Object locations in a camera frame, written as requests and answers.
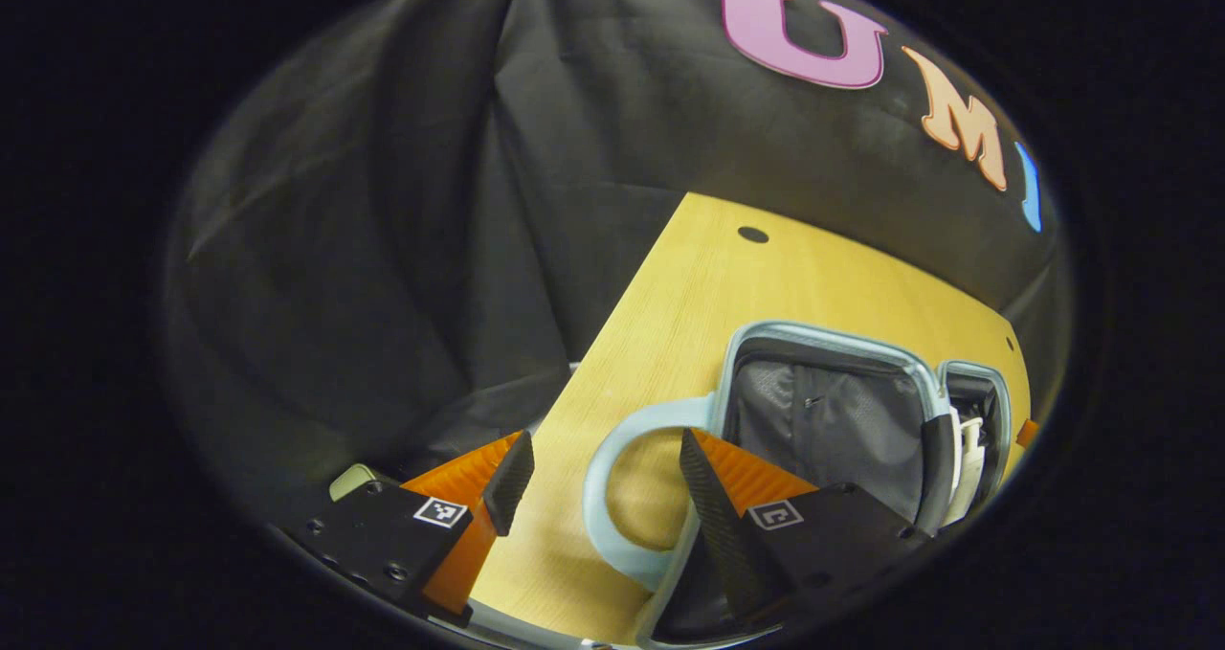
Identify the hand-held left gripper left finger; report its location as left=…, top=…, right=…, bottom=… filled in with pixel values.
left=282, top=429, right=537, bottom=629

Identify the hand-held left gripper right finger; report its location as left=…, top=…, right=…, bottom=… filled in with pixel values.
left=678, top=428, right=937, bottom=627

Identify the white squeeze tube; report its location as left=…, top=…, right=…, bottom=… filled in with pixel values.
left=943, top=459, right=988, bottom=528

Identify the light blue suitcase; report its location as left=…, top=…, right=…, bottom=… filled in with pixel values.
left=459, top=320, right=1015, bottom=649

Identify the pale green object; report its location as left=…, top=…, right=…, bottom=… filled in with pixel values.
left=328, top=462, right=381, bottom=504

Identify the black backdrop cloth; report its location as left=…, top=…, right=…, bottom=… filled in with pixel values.
left=163, top=0, right=1069, bottom=536

